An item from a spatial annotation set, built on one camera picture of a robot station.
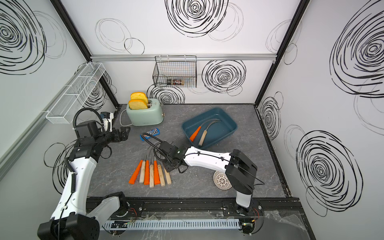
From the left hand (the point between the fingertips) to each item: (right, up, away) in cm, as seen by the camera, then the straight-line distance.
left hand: (120, 127), depth 76 cm
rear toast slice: (+2, +20, +20) cm, 28 cm away
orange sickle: (+12, -29, +6) cm, 32 cm away
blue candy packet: (+10, -5, +26) cm, 28 cm away
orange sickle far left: (+4, -28, +7) cm, 29 cm away
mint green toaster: (+10, +7, +23) cm, 26 cm away
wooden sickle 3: (+24, -28, +6) cm, 38 cm away
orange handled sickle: (+40, -4, +26) cm, 48 cm away
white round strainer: (+53, -30, +6) cm, 61 cm away
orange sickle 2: (+17, -28, +6) cm, 34 cm away
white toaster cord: (-13, 0, +31) cm, 33 cm away
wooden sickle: (+9, -25, +8) cm, 28 cm away
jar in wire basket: (+29, +27, +12) cm, 41 cm away
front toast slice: (+2, +14, +18) cm, 23 cm away
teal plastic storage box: (+54, -4, +29) cm, 61 cm away
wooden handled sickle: (+45, -6, +23) cm, 51 cm away
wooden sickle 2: (+14, -26, +8) cm, 31 cm away
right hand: (+24, -21, +4) cm, 32 cm away
